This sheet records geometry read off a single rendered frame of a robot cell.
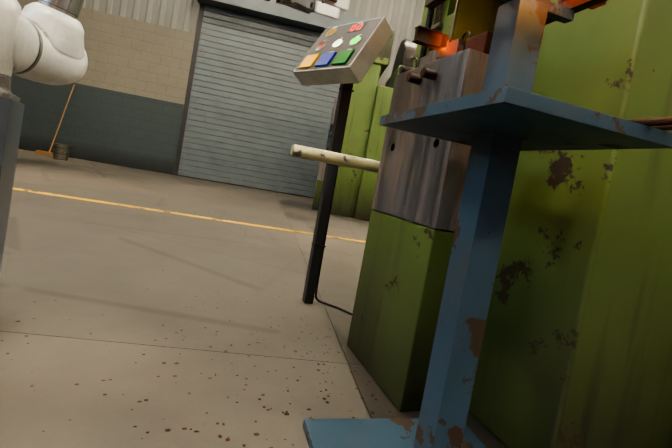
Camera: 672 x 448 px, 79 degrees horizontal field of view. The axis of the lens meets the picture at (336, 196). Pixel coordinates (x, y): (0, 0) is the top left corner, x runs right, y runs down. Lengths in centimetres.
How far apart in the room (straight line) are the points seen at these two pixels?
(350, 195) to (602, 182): 529
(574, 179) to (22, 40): 138
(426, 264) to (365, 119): 521
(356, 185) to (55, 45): 508
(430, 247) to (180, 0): 922
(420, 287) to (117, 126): 896
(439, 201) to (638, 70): 48
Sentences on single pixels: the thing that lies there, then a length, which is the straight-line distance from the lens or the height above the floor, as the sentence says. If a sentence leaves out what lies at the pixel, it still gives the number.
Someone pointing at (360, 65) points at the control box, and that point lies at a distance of 162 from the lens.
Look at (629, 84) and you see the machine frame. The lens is 102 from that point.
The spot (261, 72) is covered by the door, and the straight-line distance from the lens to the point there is 935.
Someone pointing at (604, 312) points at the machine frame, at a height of 37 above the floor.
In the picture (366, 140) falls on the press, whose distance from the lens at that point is 615.
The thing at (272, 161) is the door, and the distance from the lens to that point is 914.
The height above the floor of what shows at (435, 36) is 101.
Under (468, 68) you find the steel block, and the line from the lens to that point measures 109.
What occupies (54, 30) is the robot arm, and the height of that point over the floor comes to 82.
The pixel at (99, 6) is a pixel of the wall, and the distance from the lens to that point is 1024.
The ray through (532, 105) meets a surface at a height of 68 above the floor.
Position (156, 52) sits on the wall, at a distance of 971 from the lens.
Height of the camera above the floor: 55
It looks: 3 degrees down
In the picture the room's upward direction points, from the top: 10 degrees clockwise
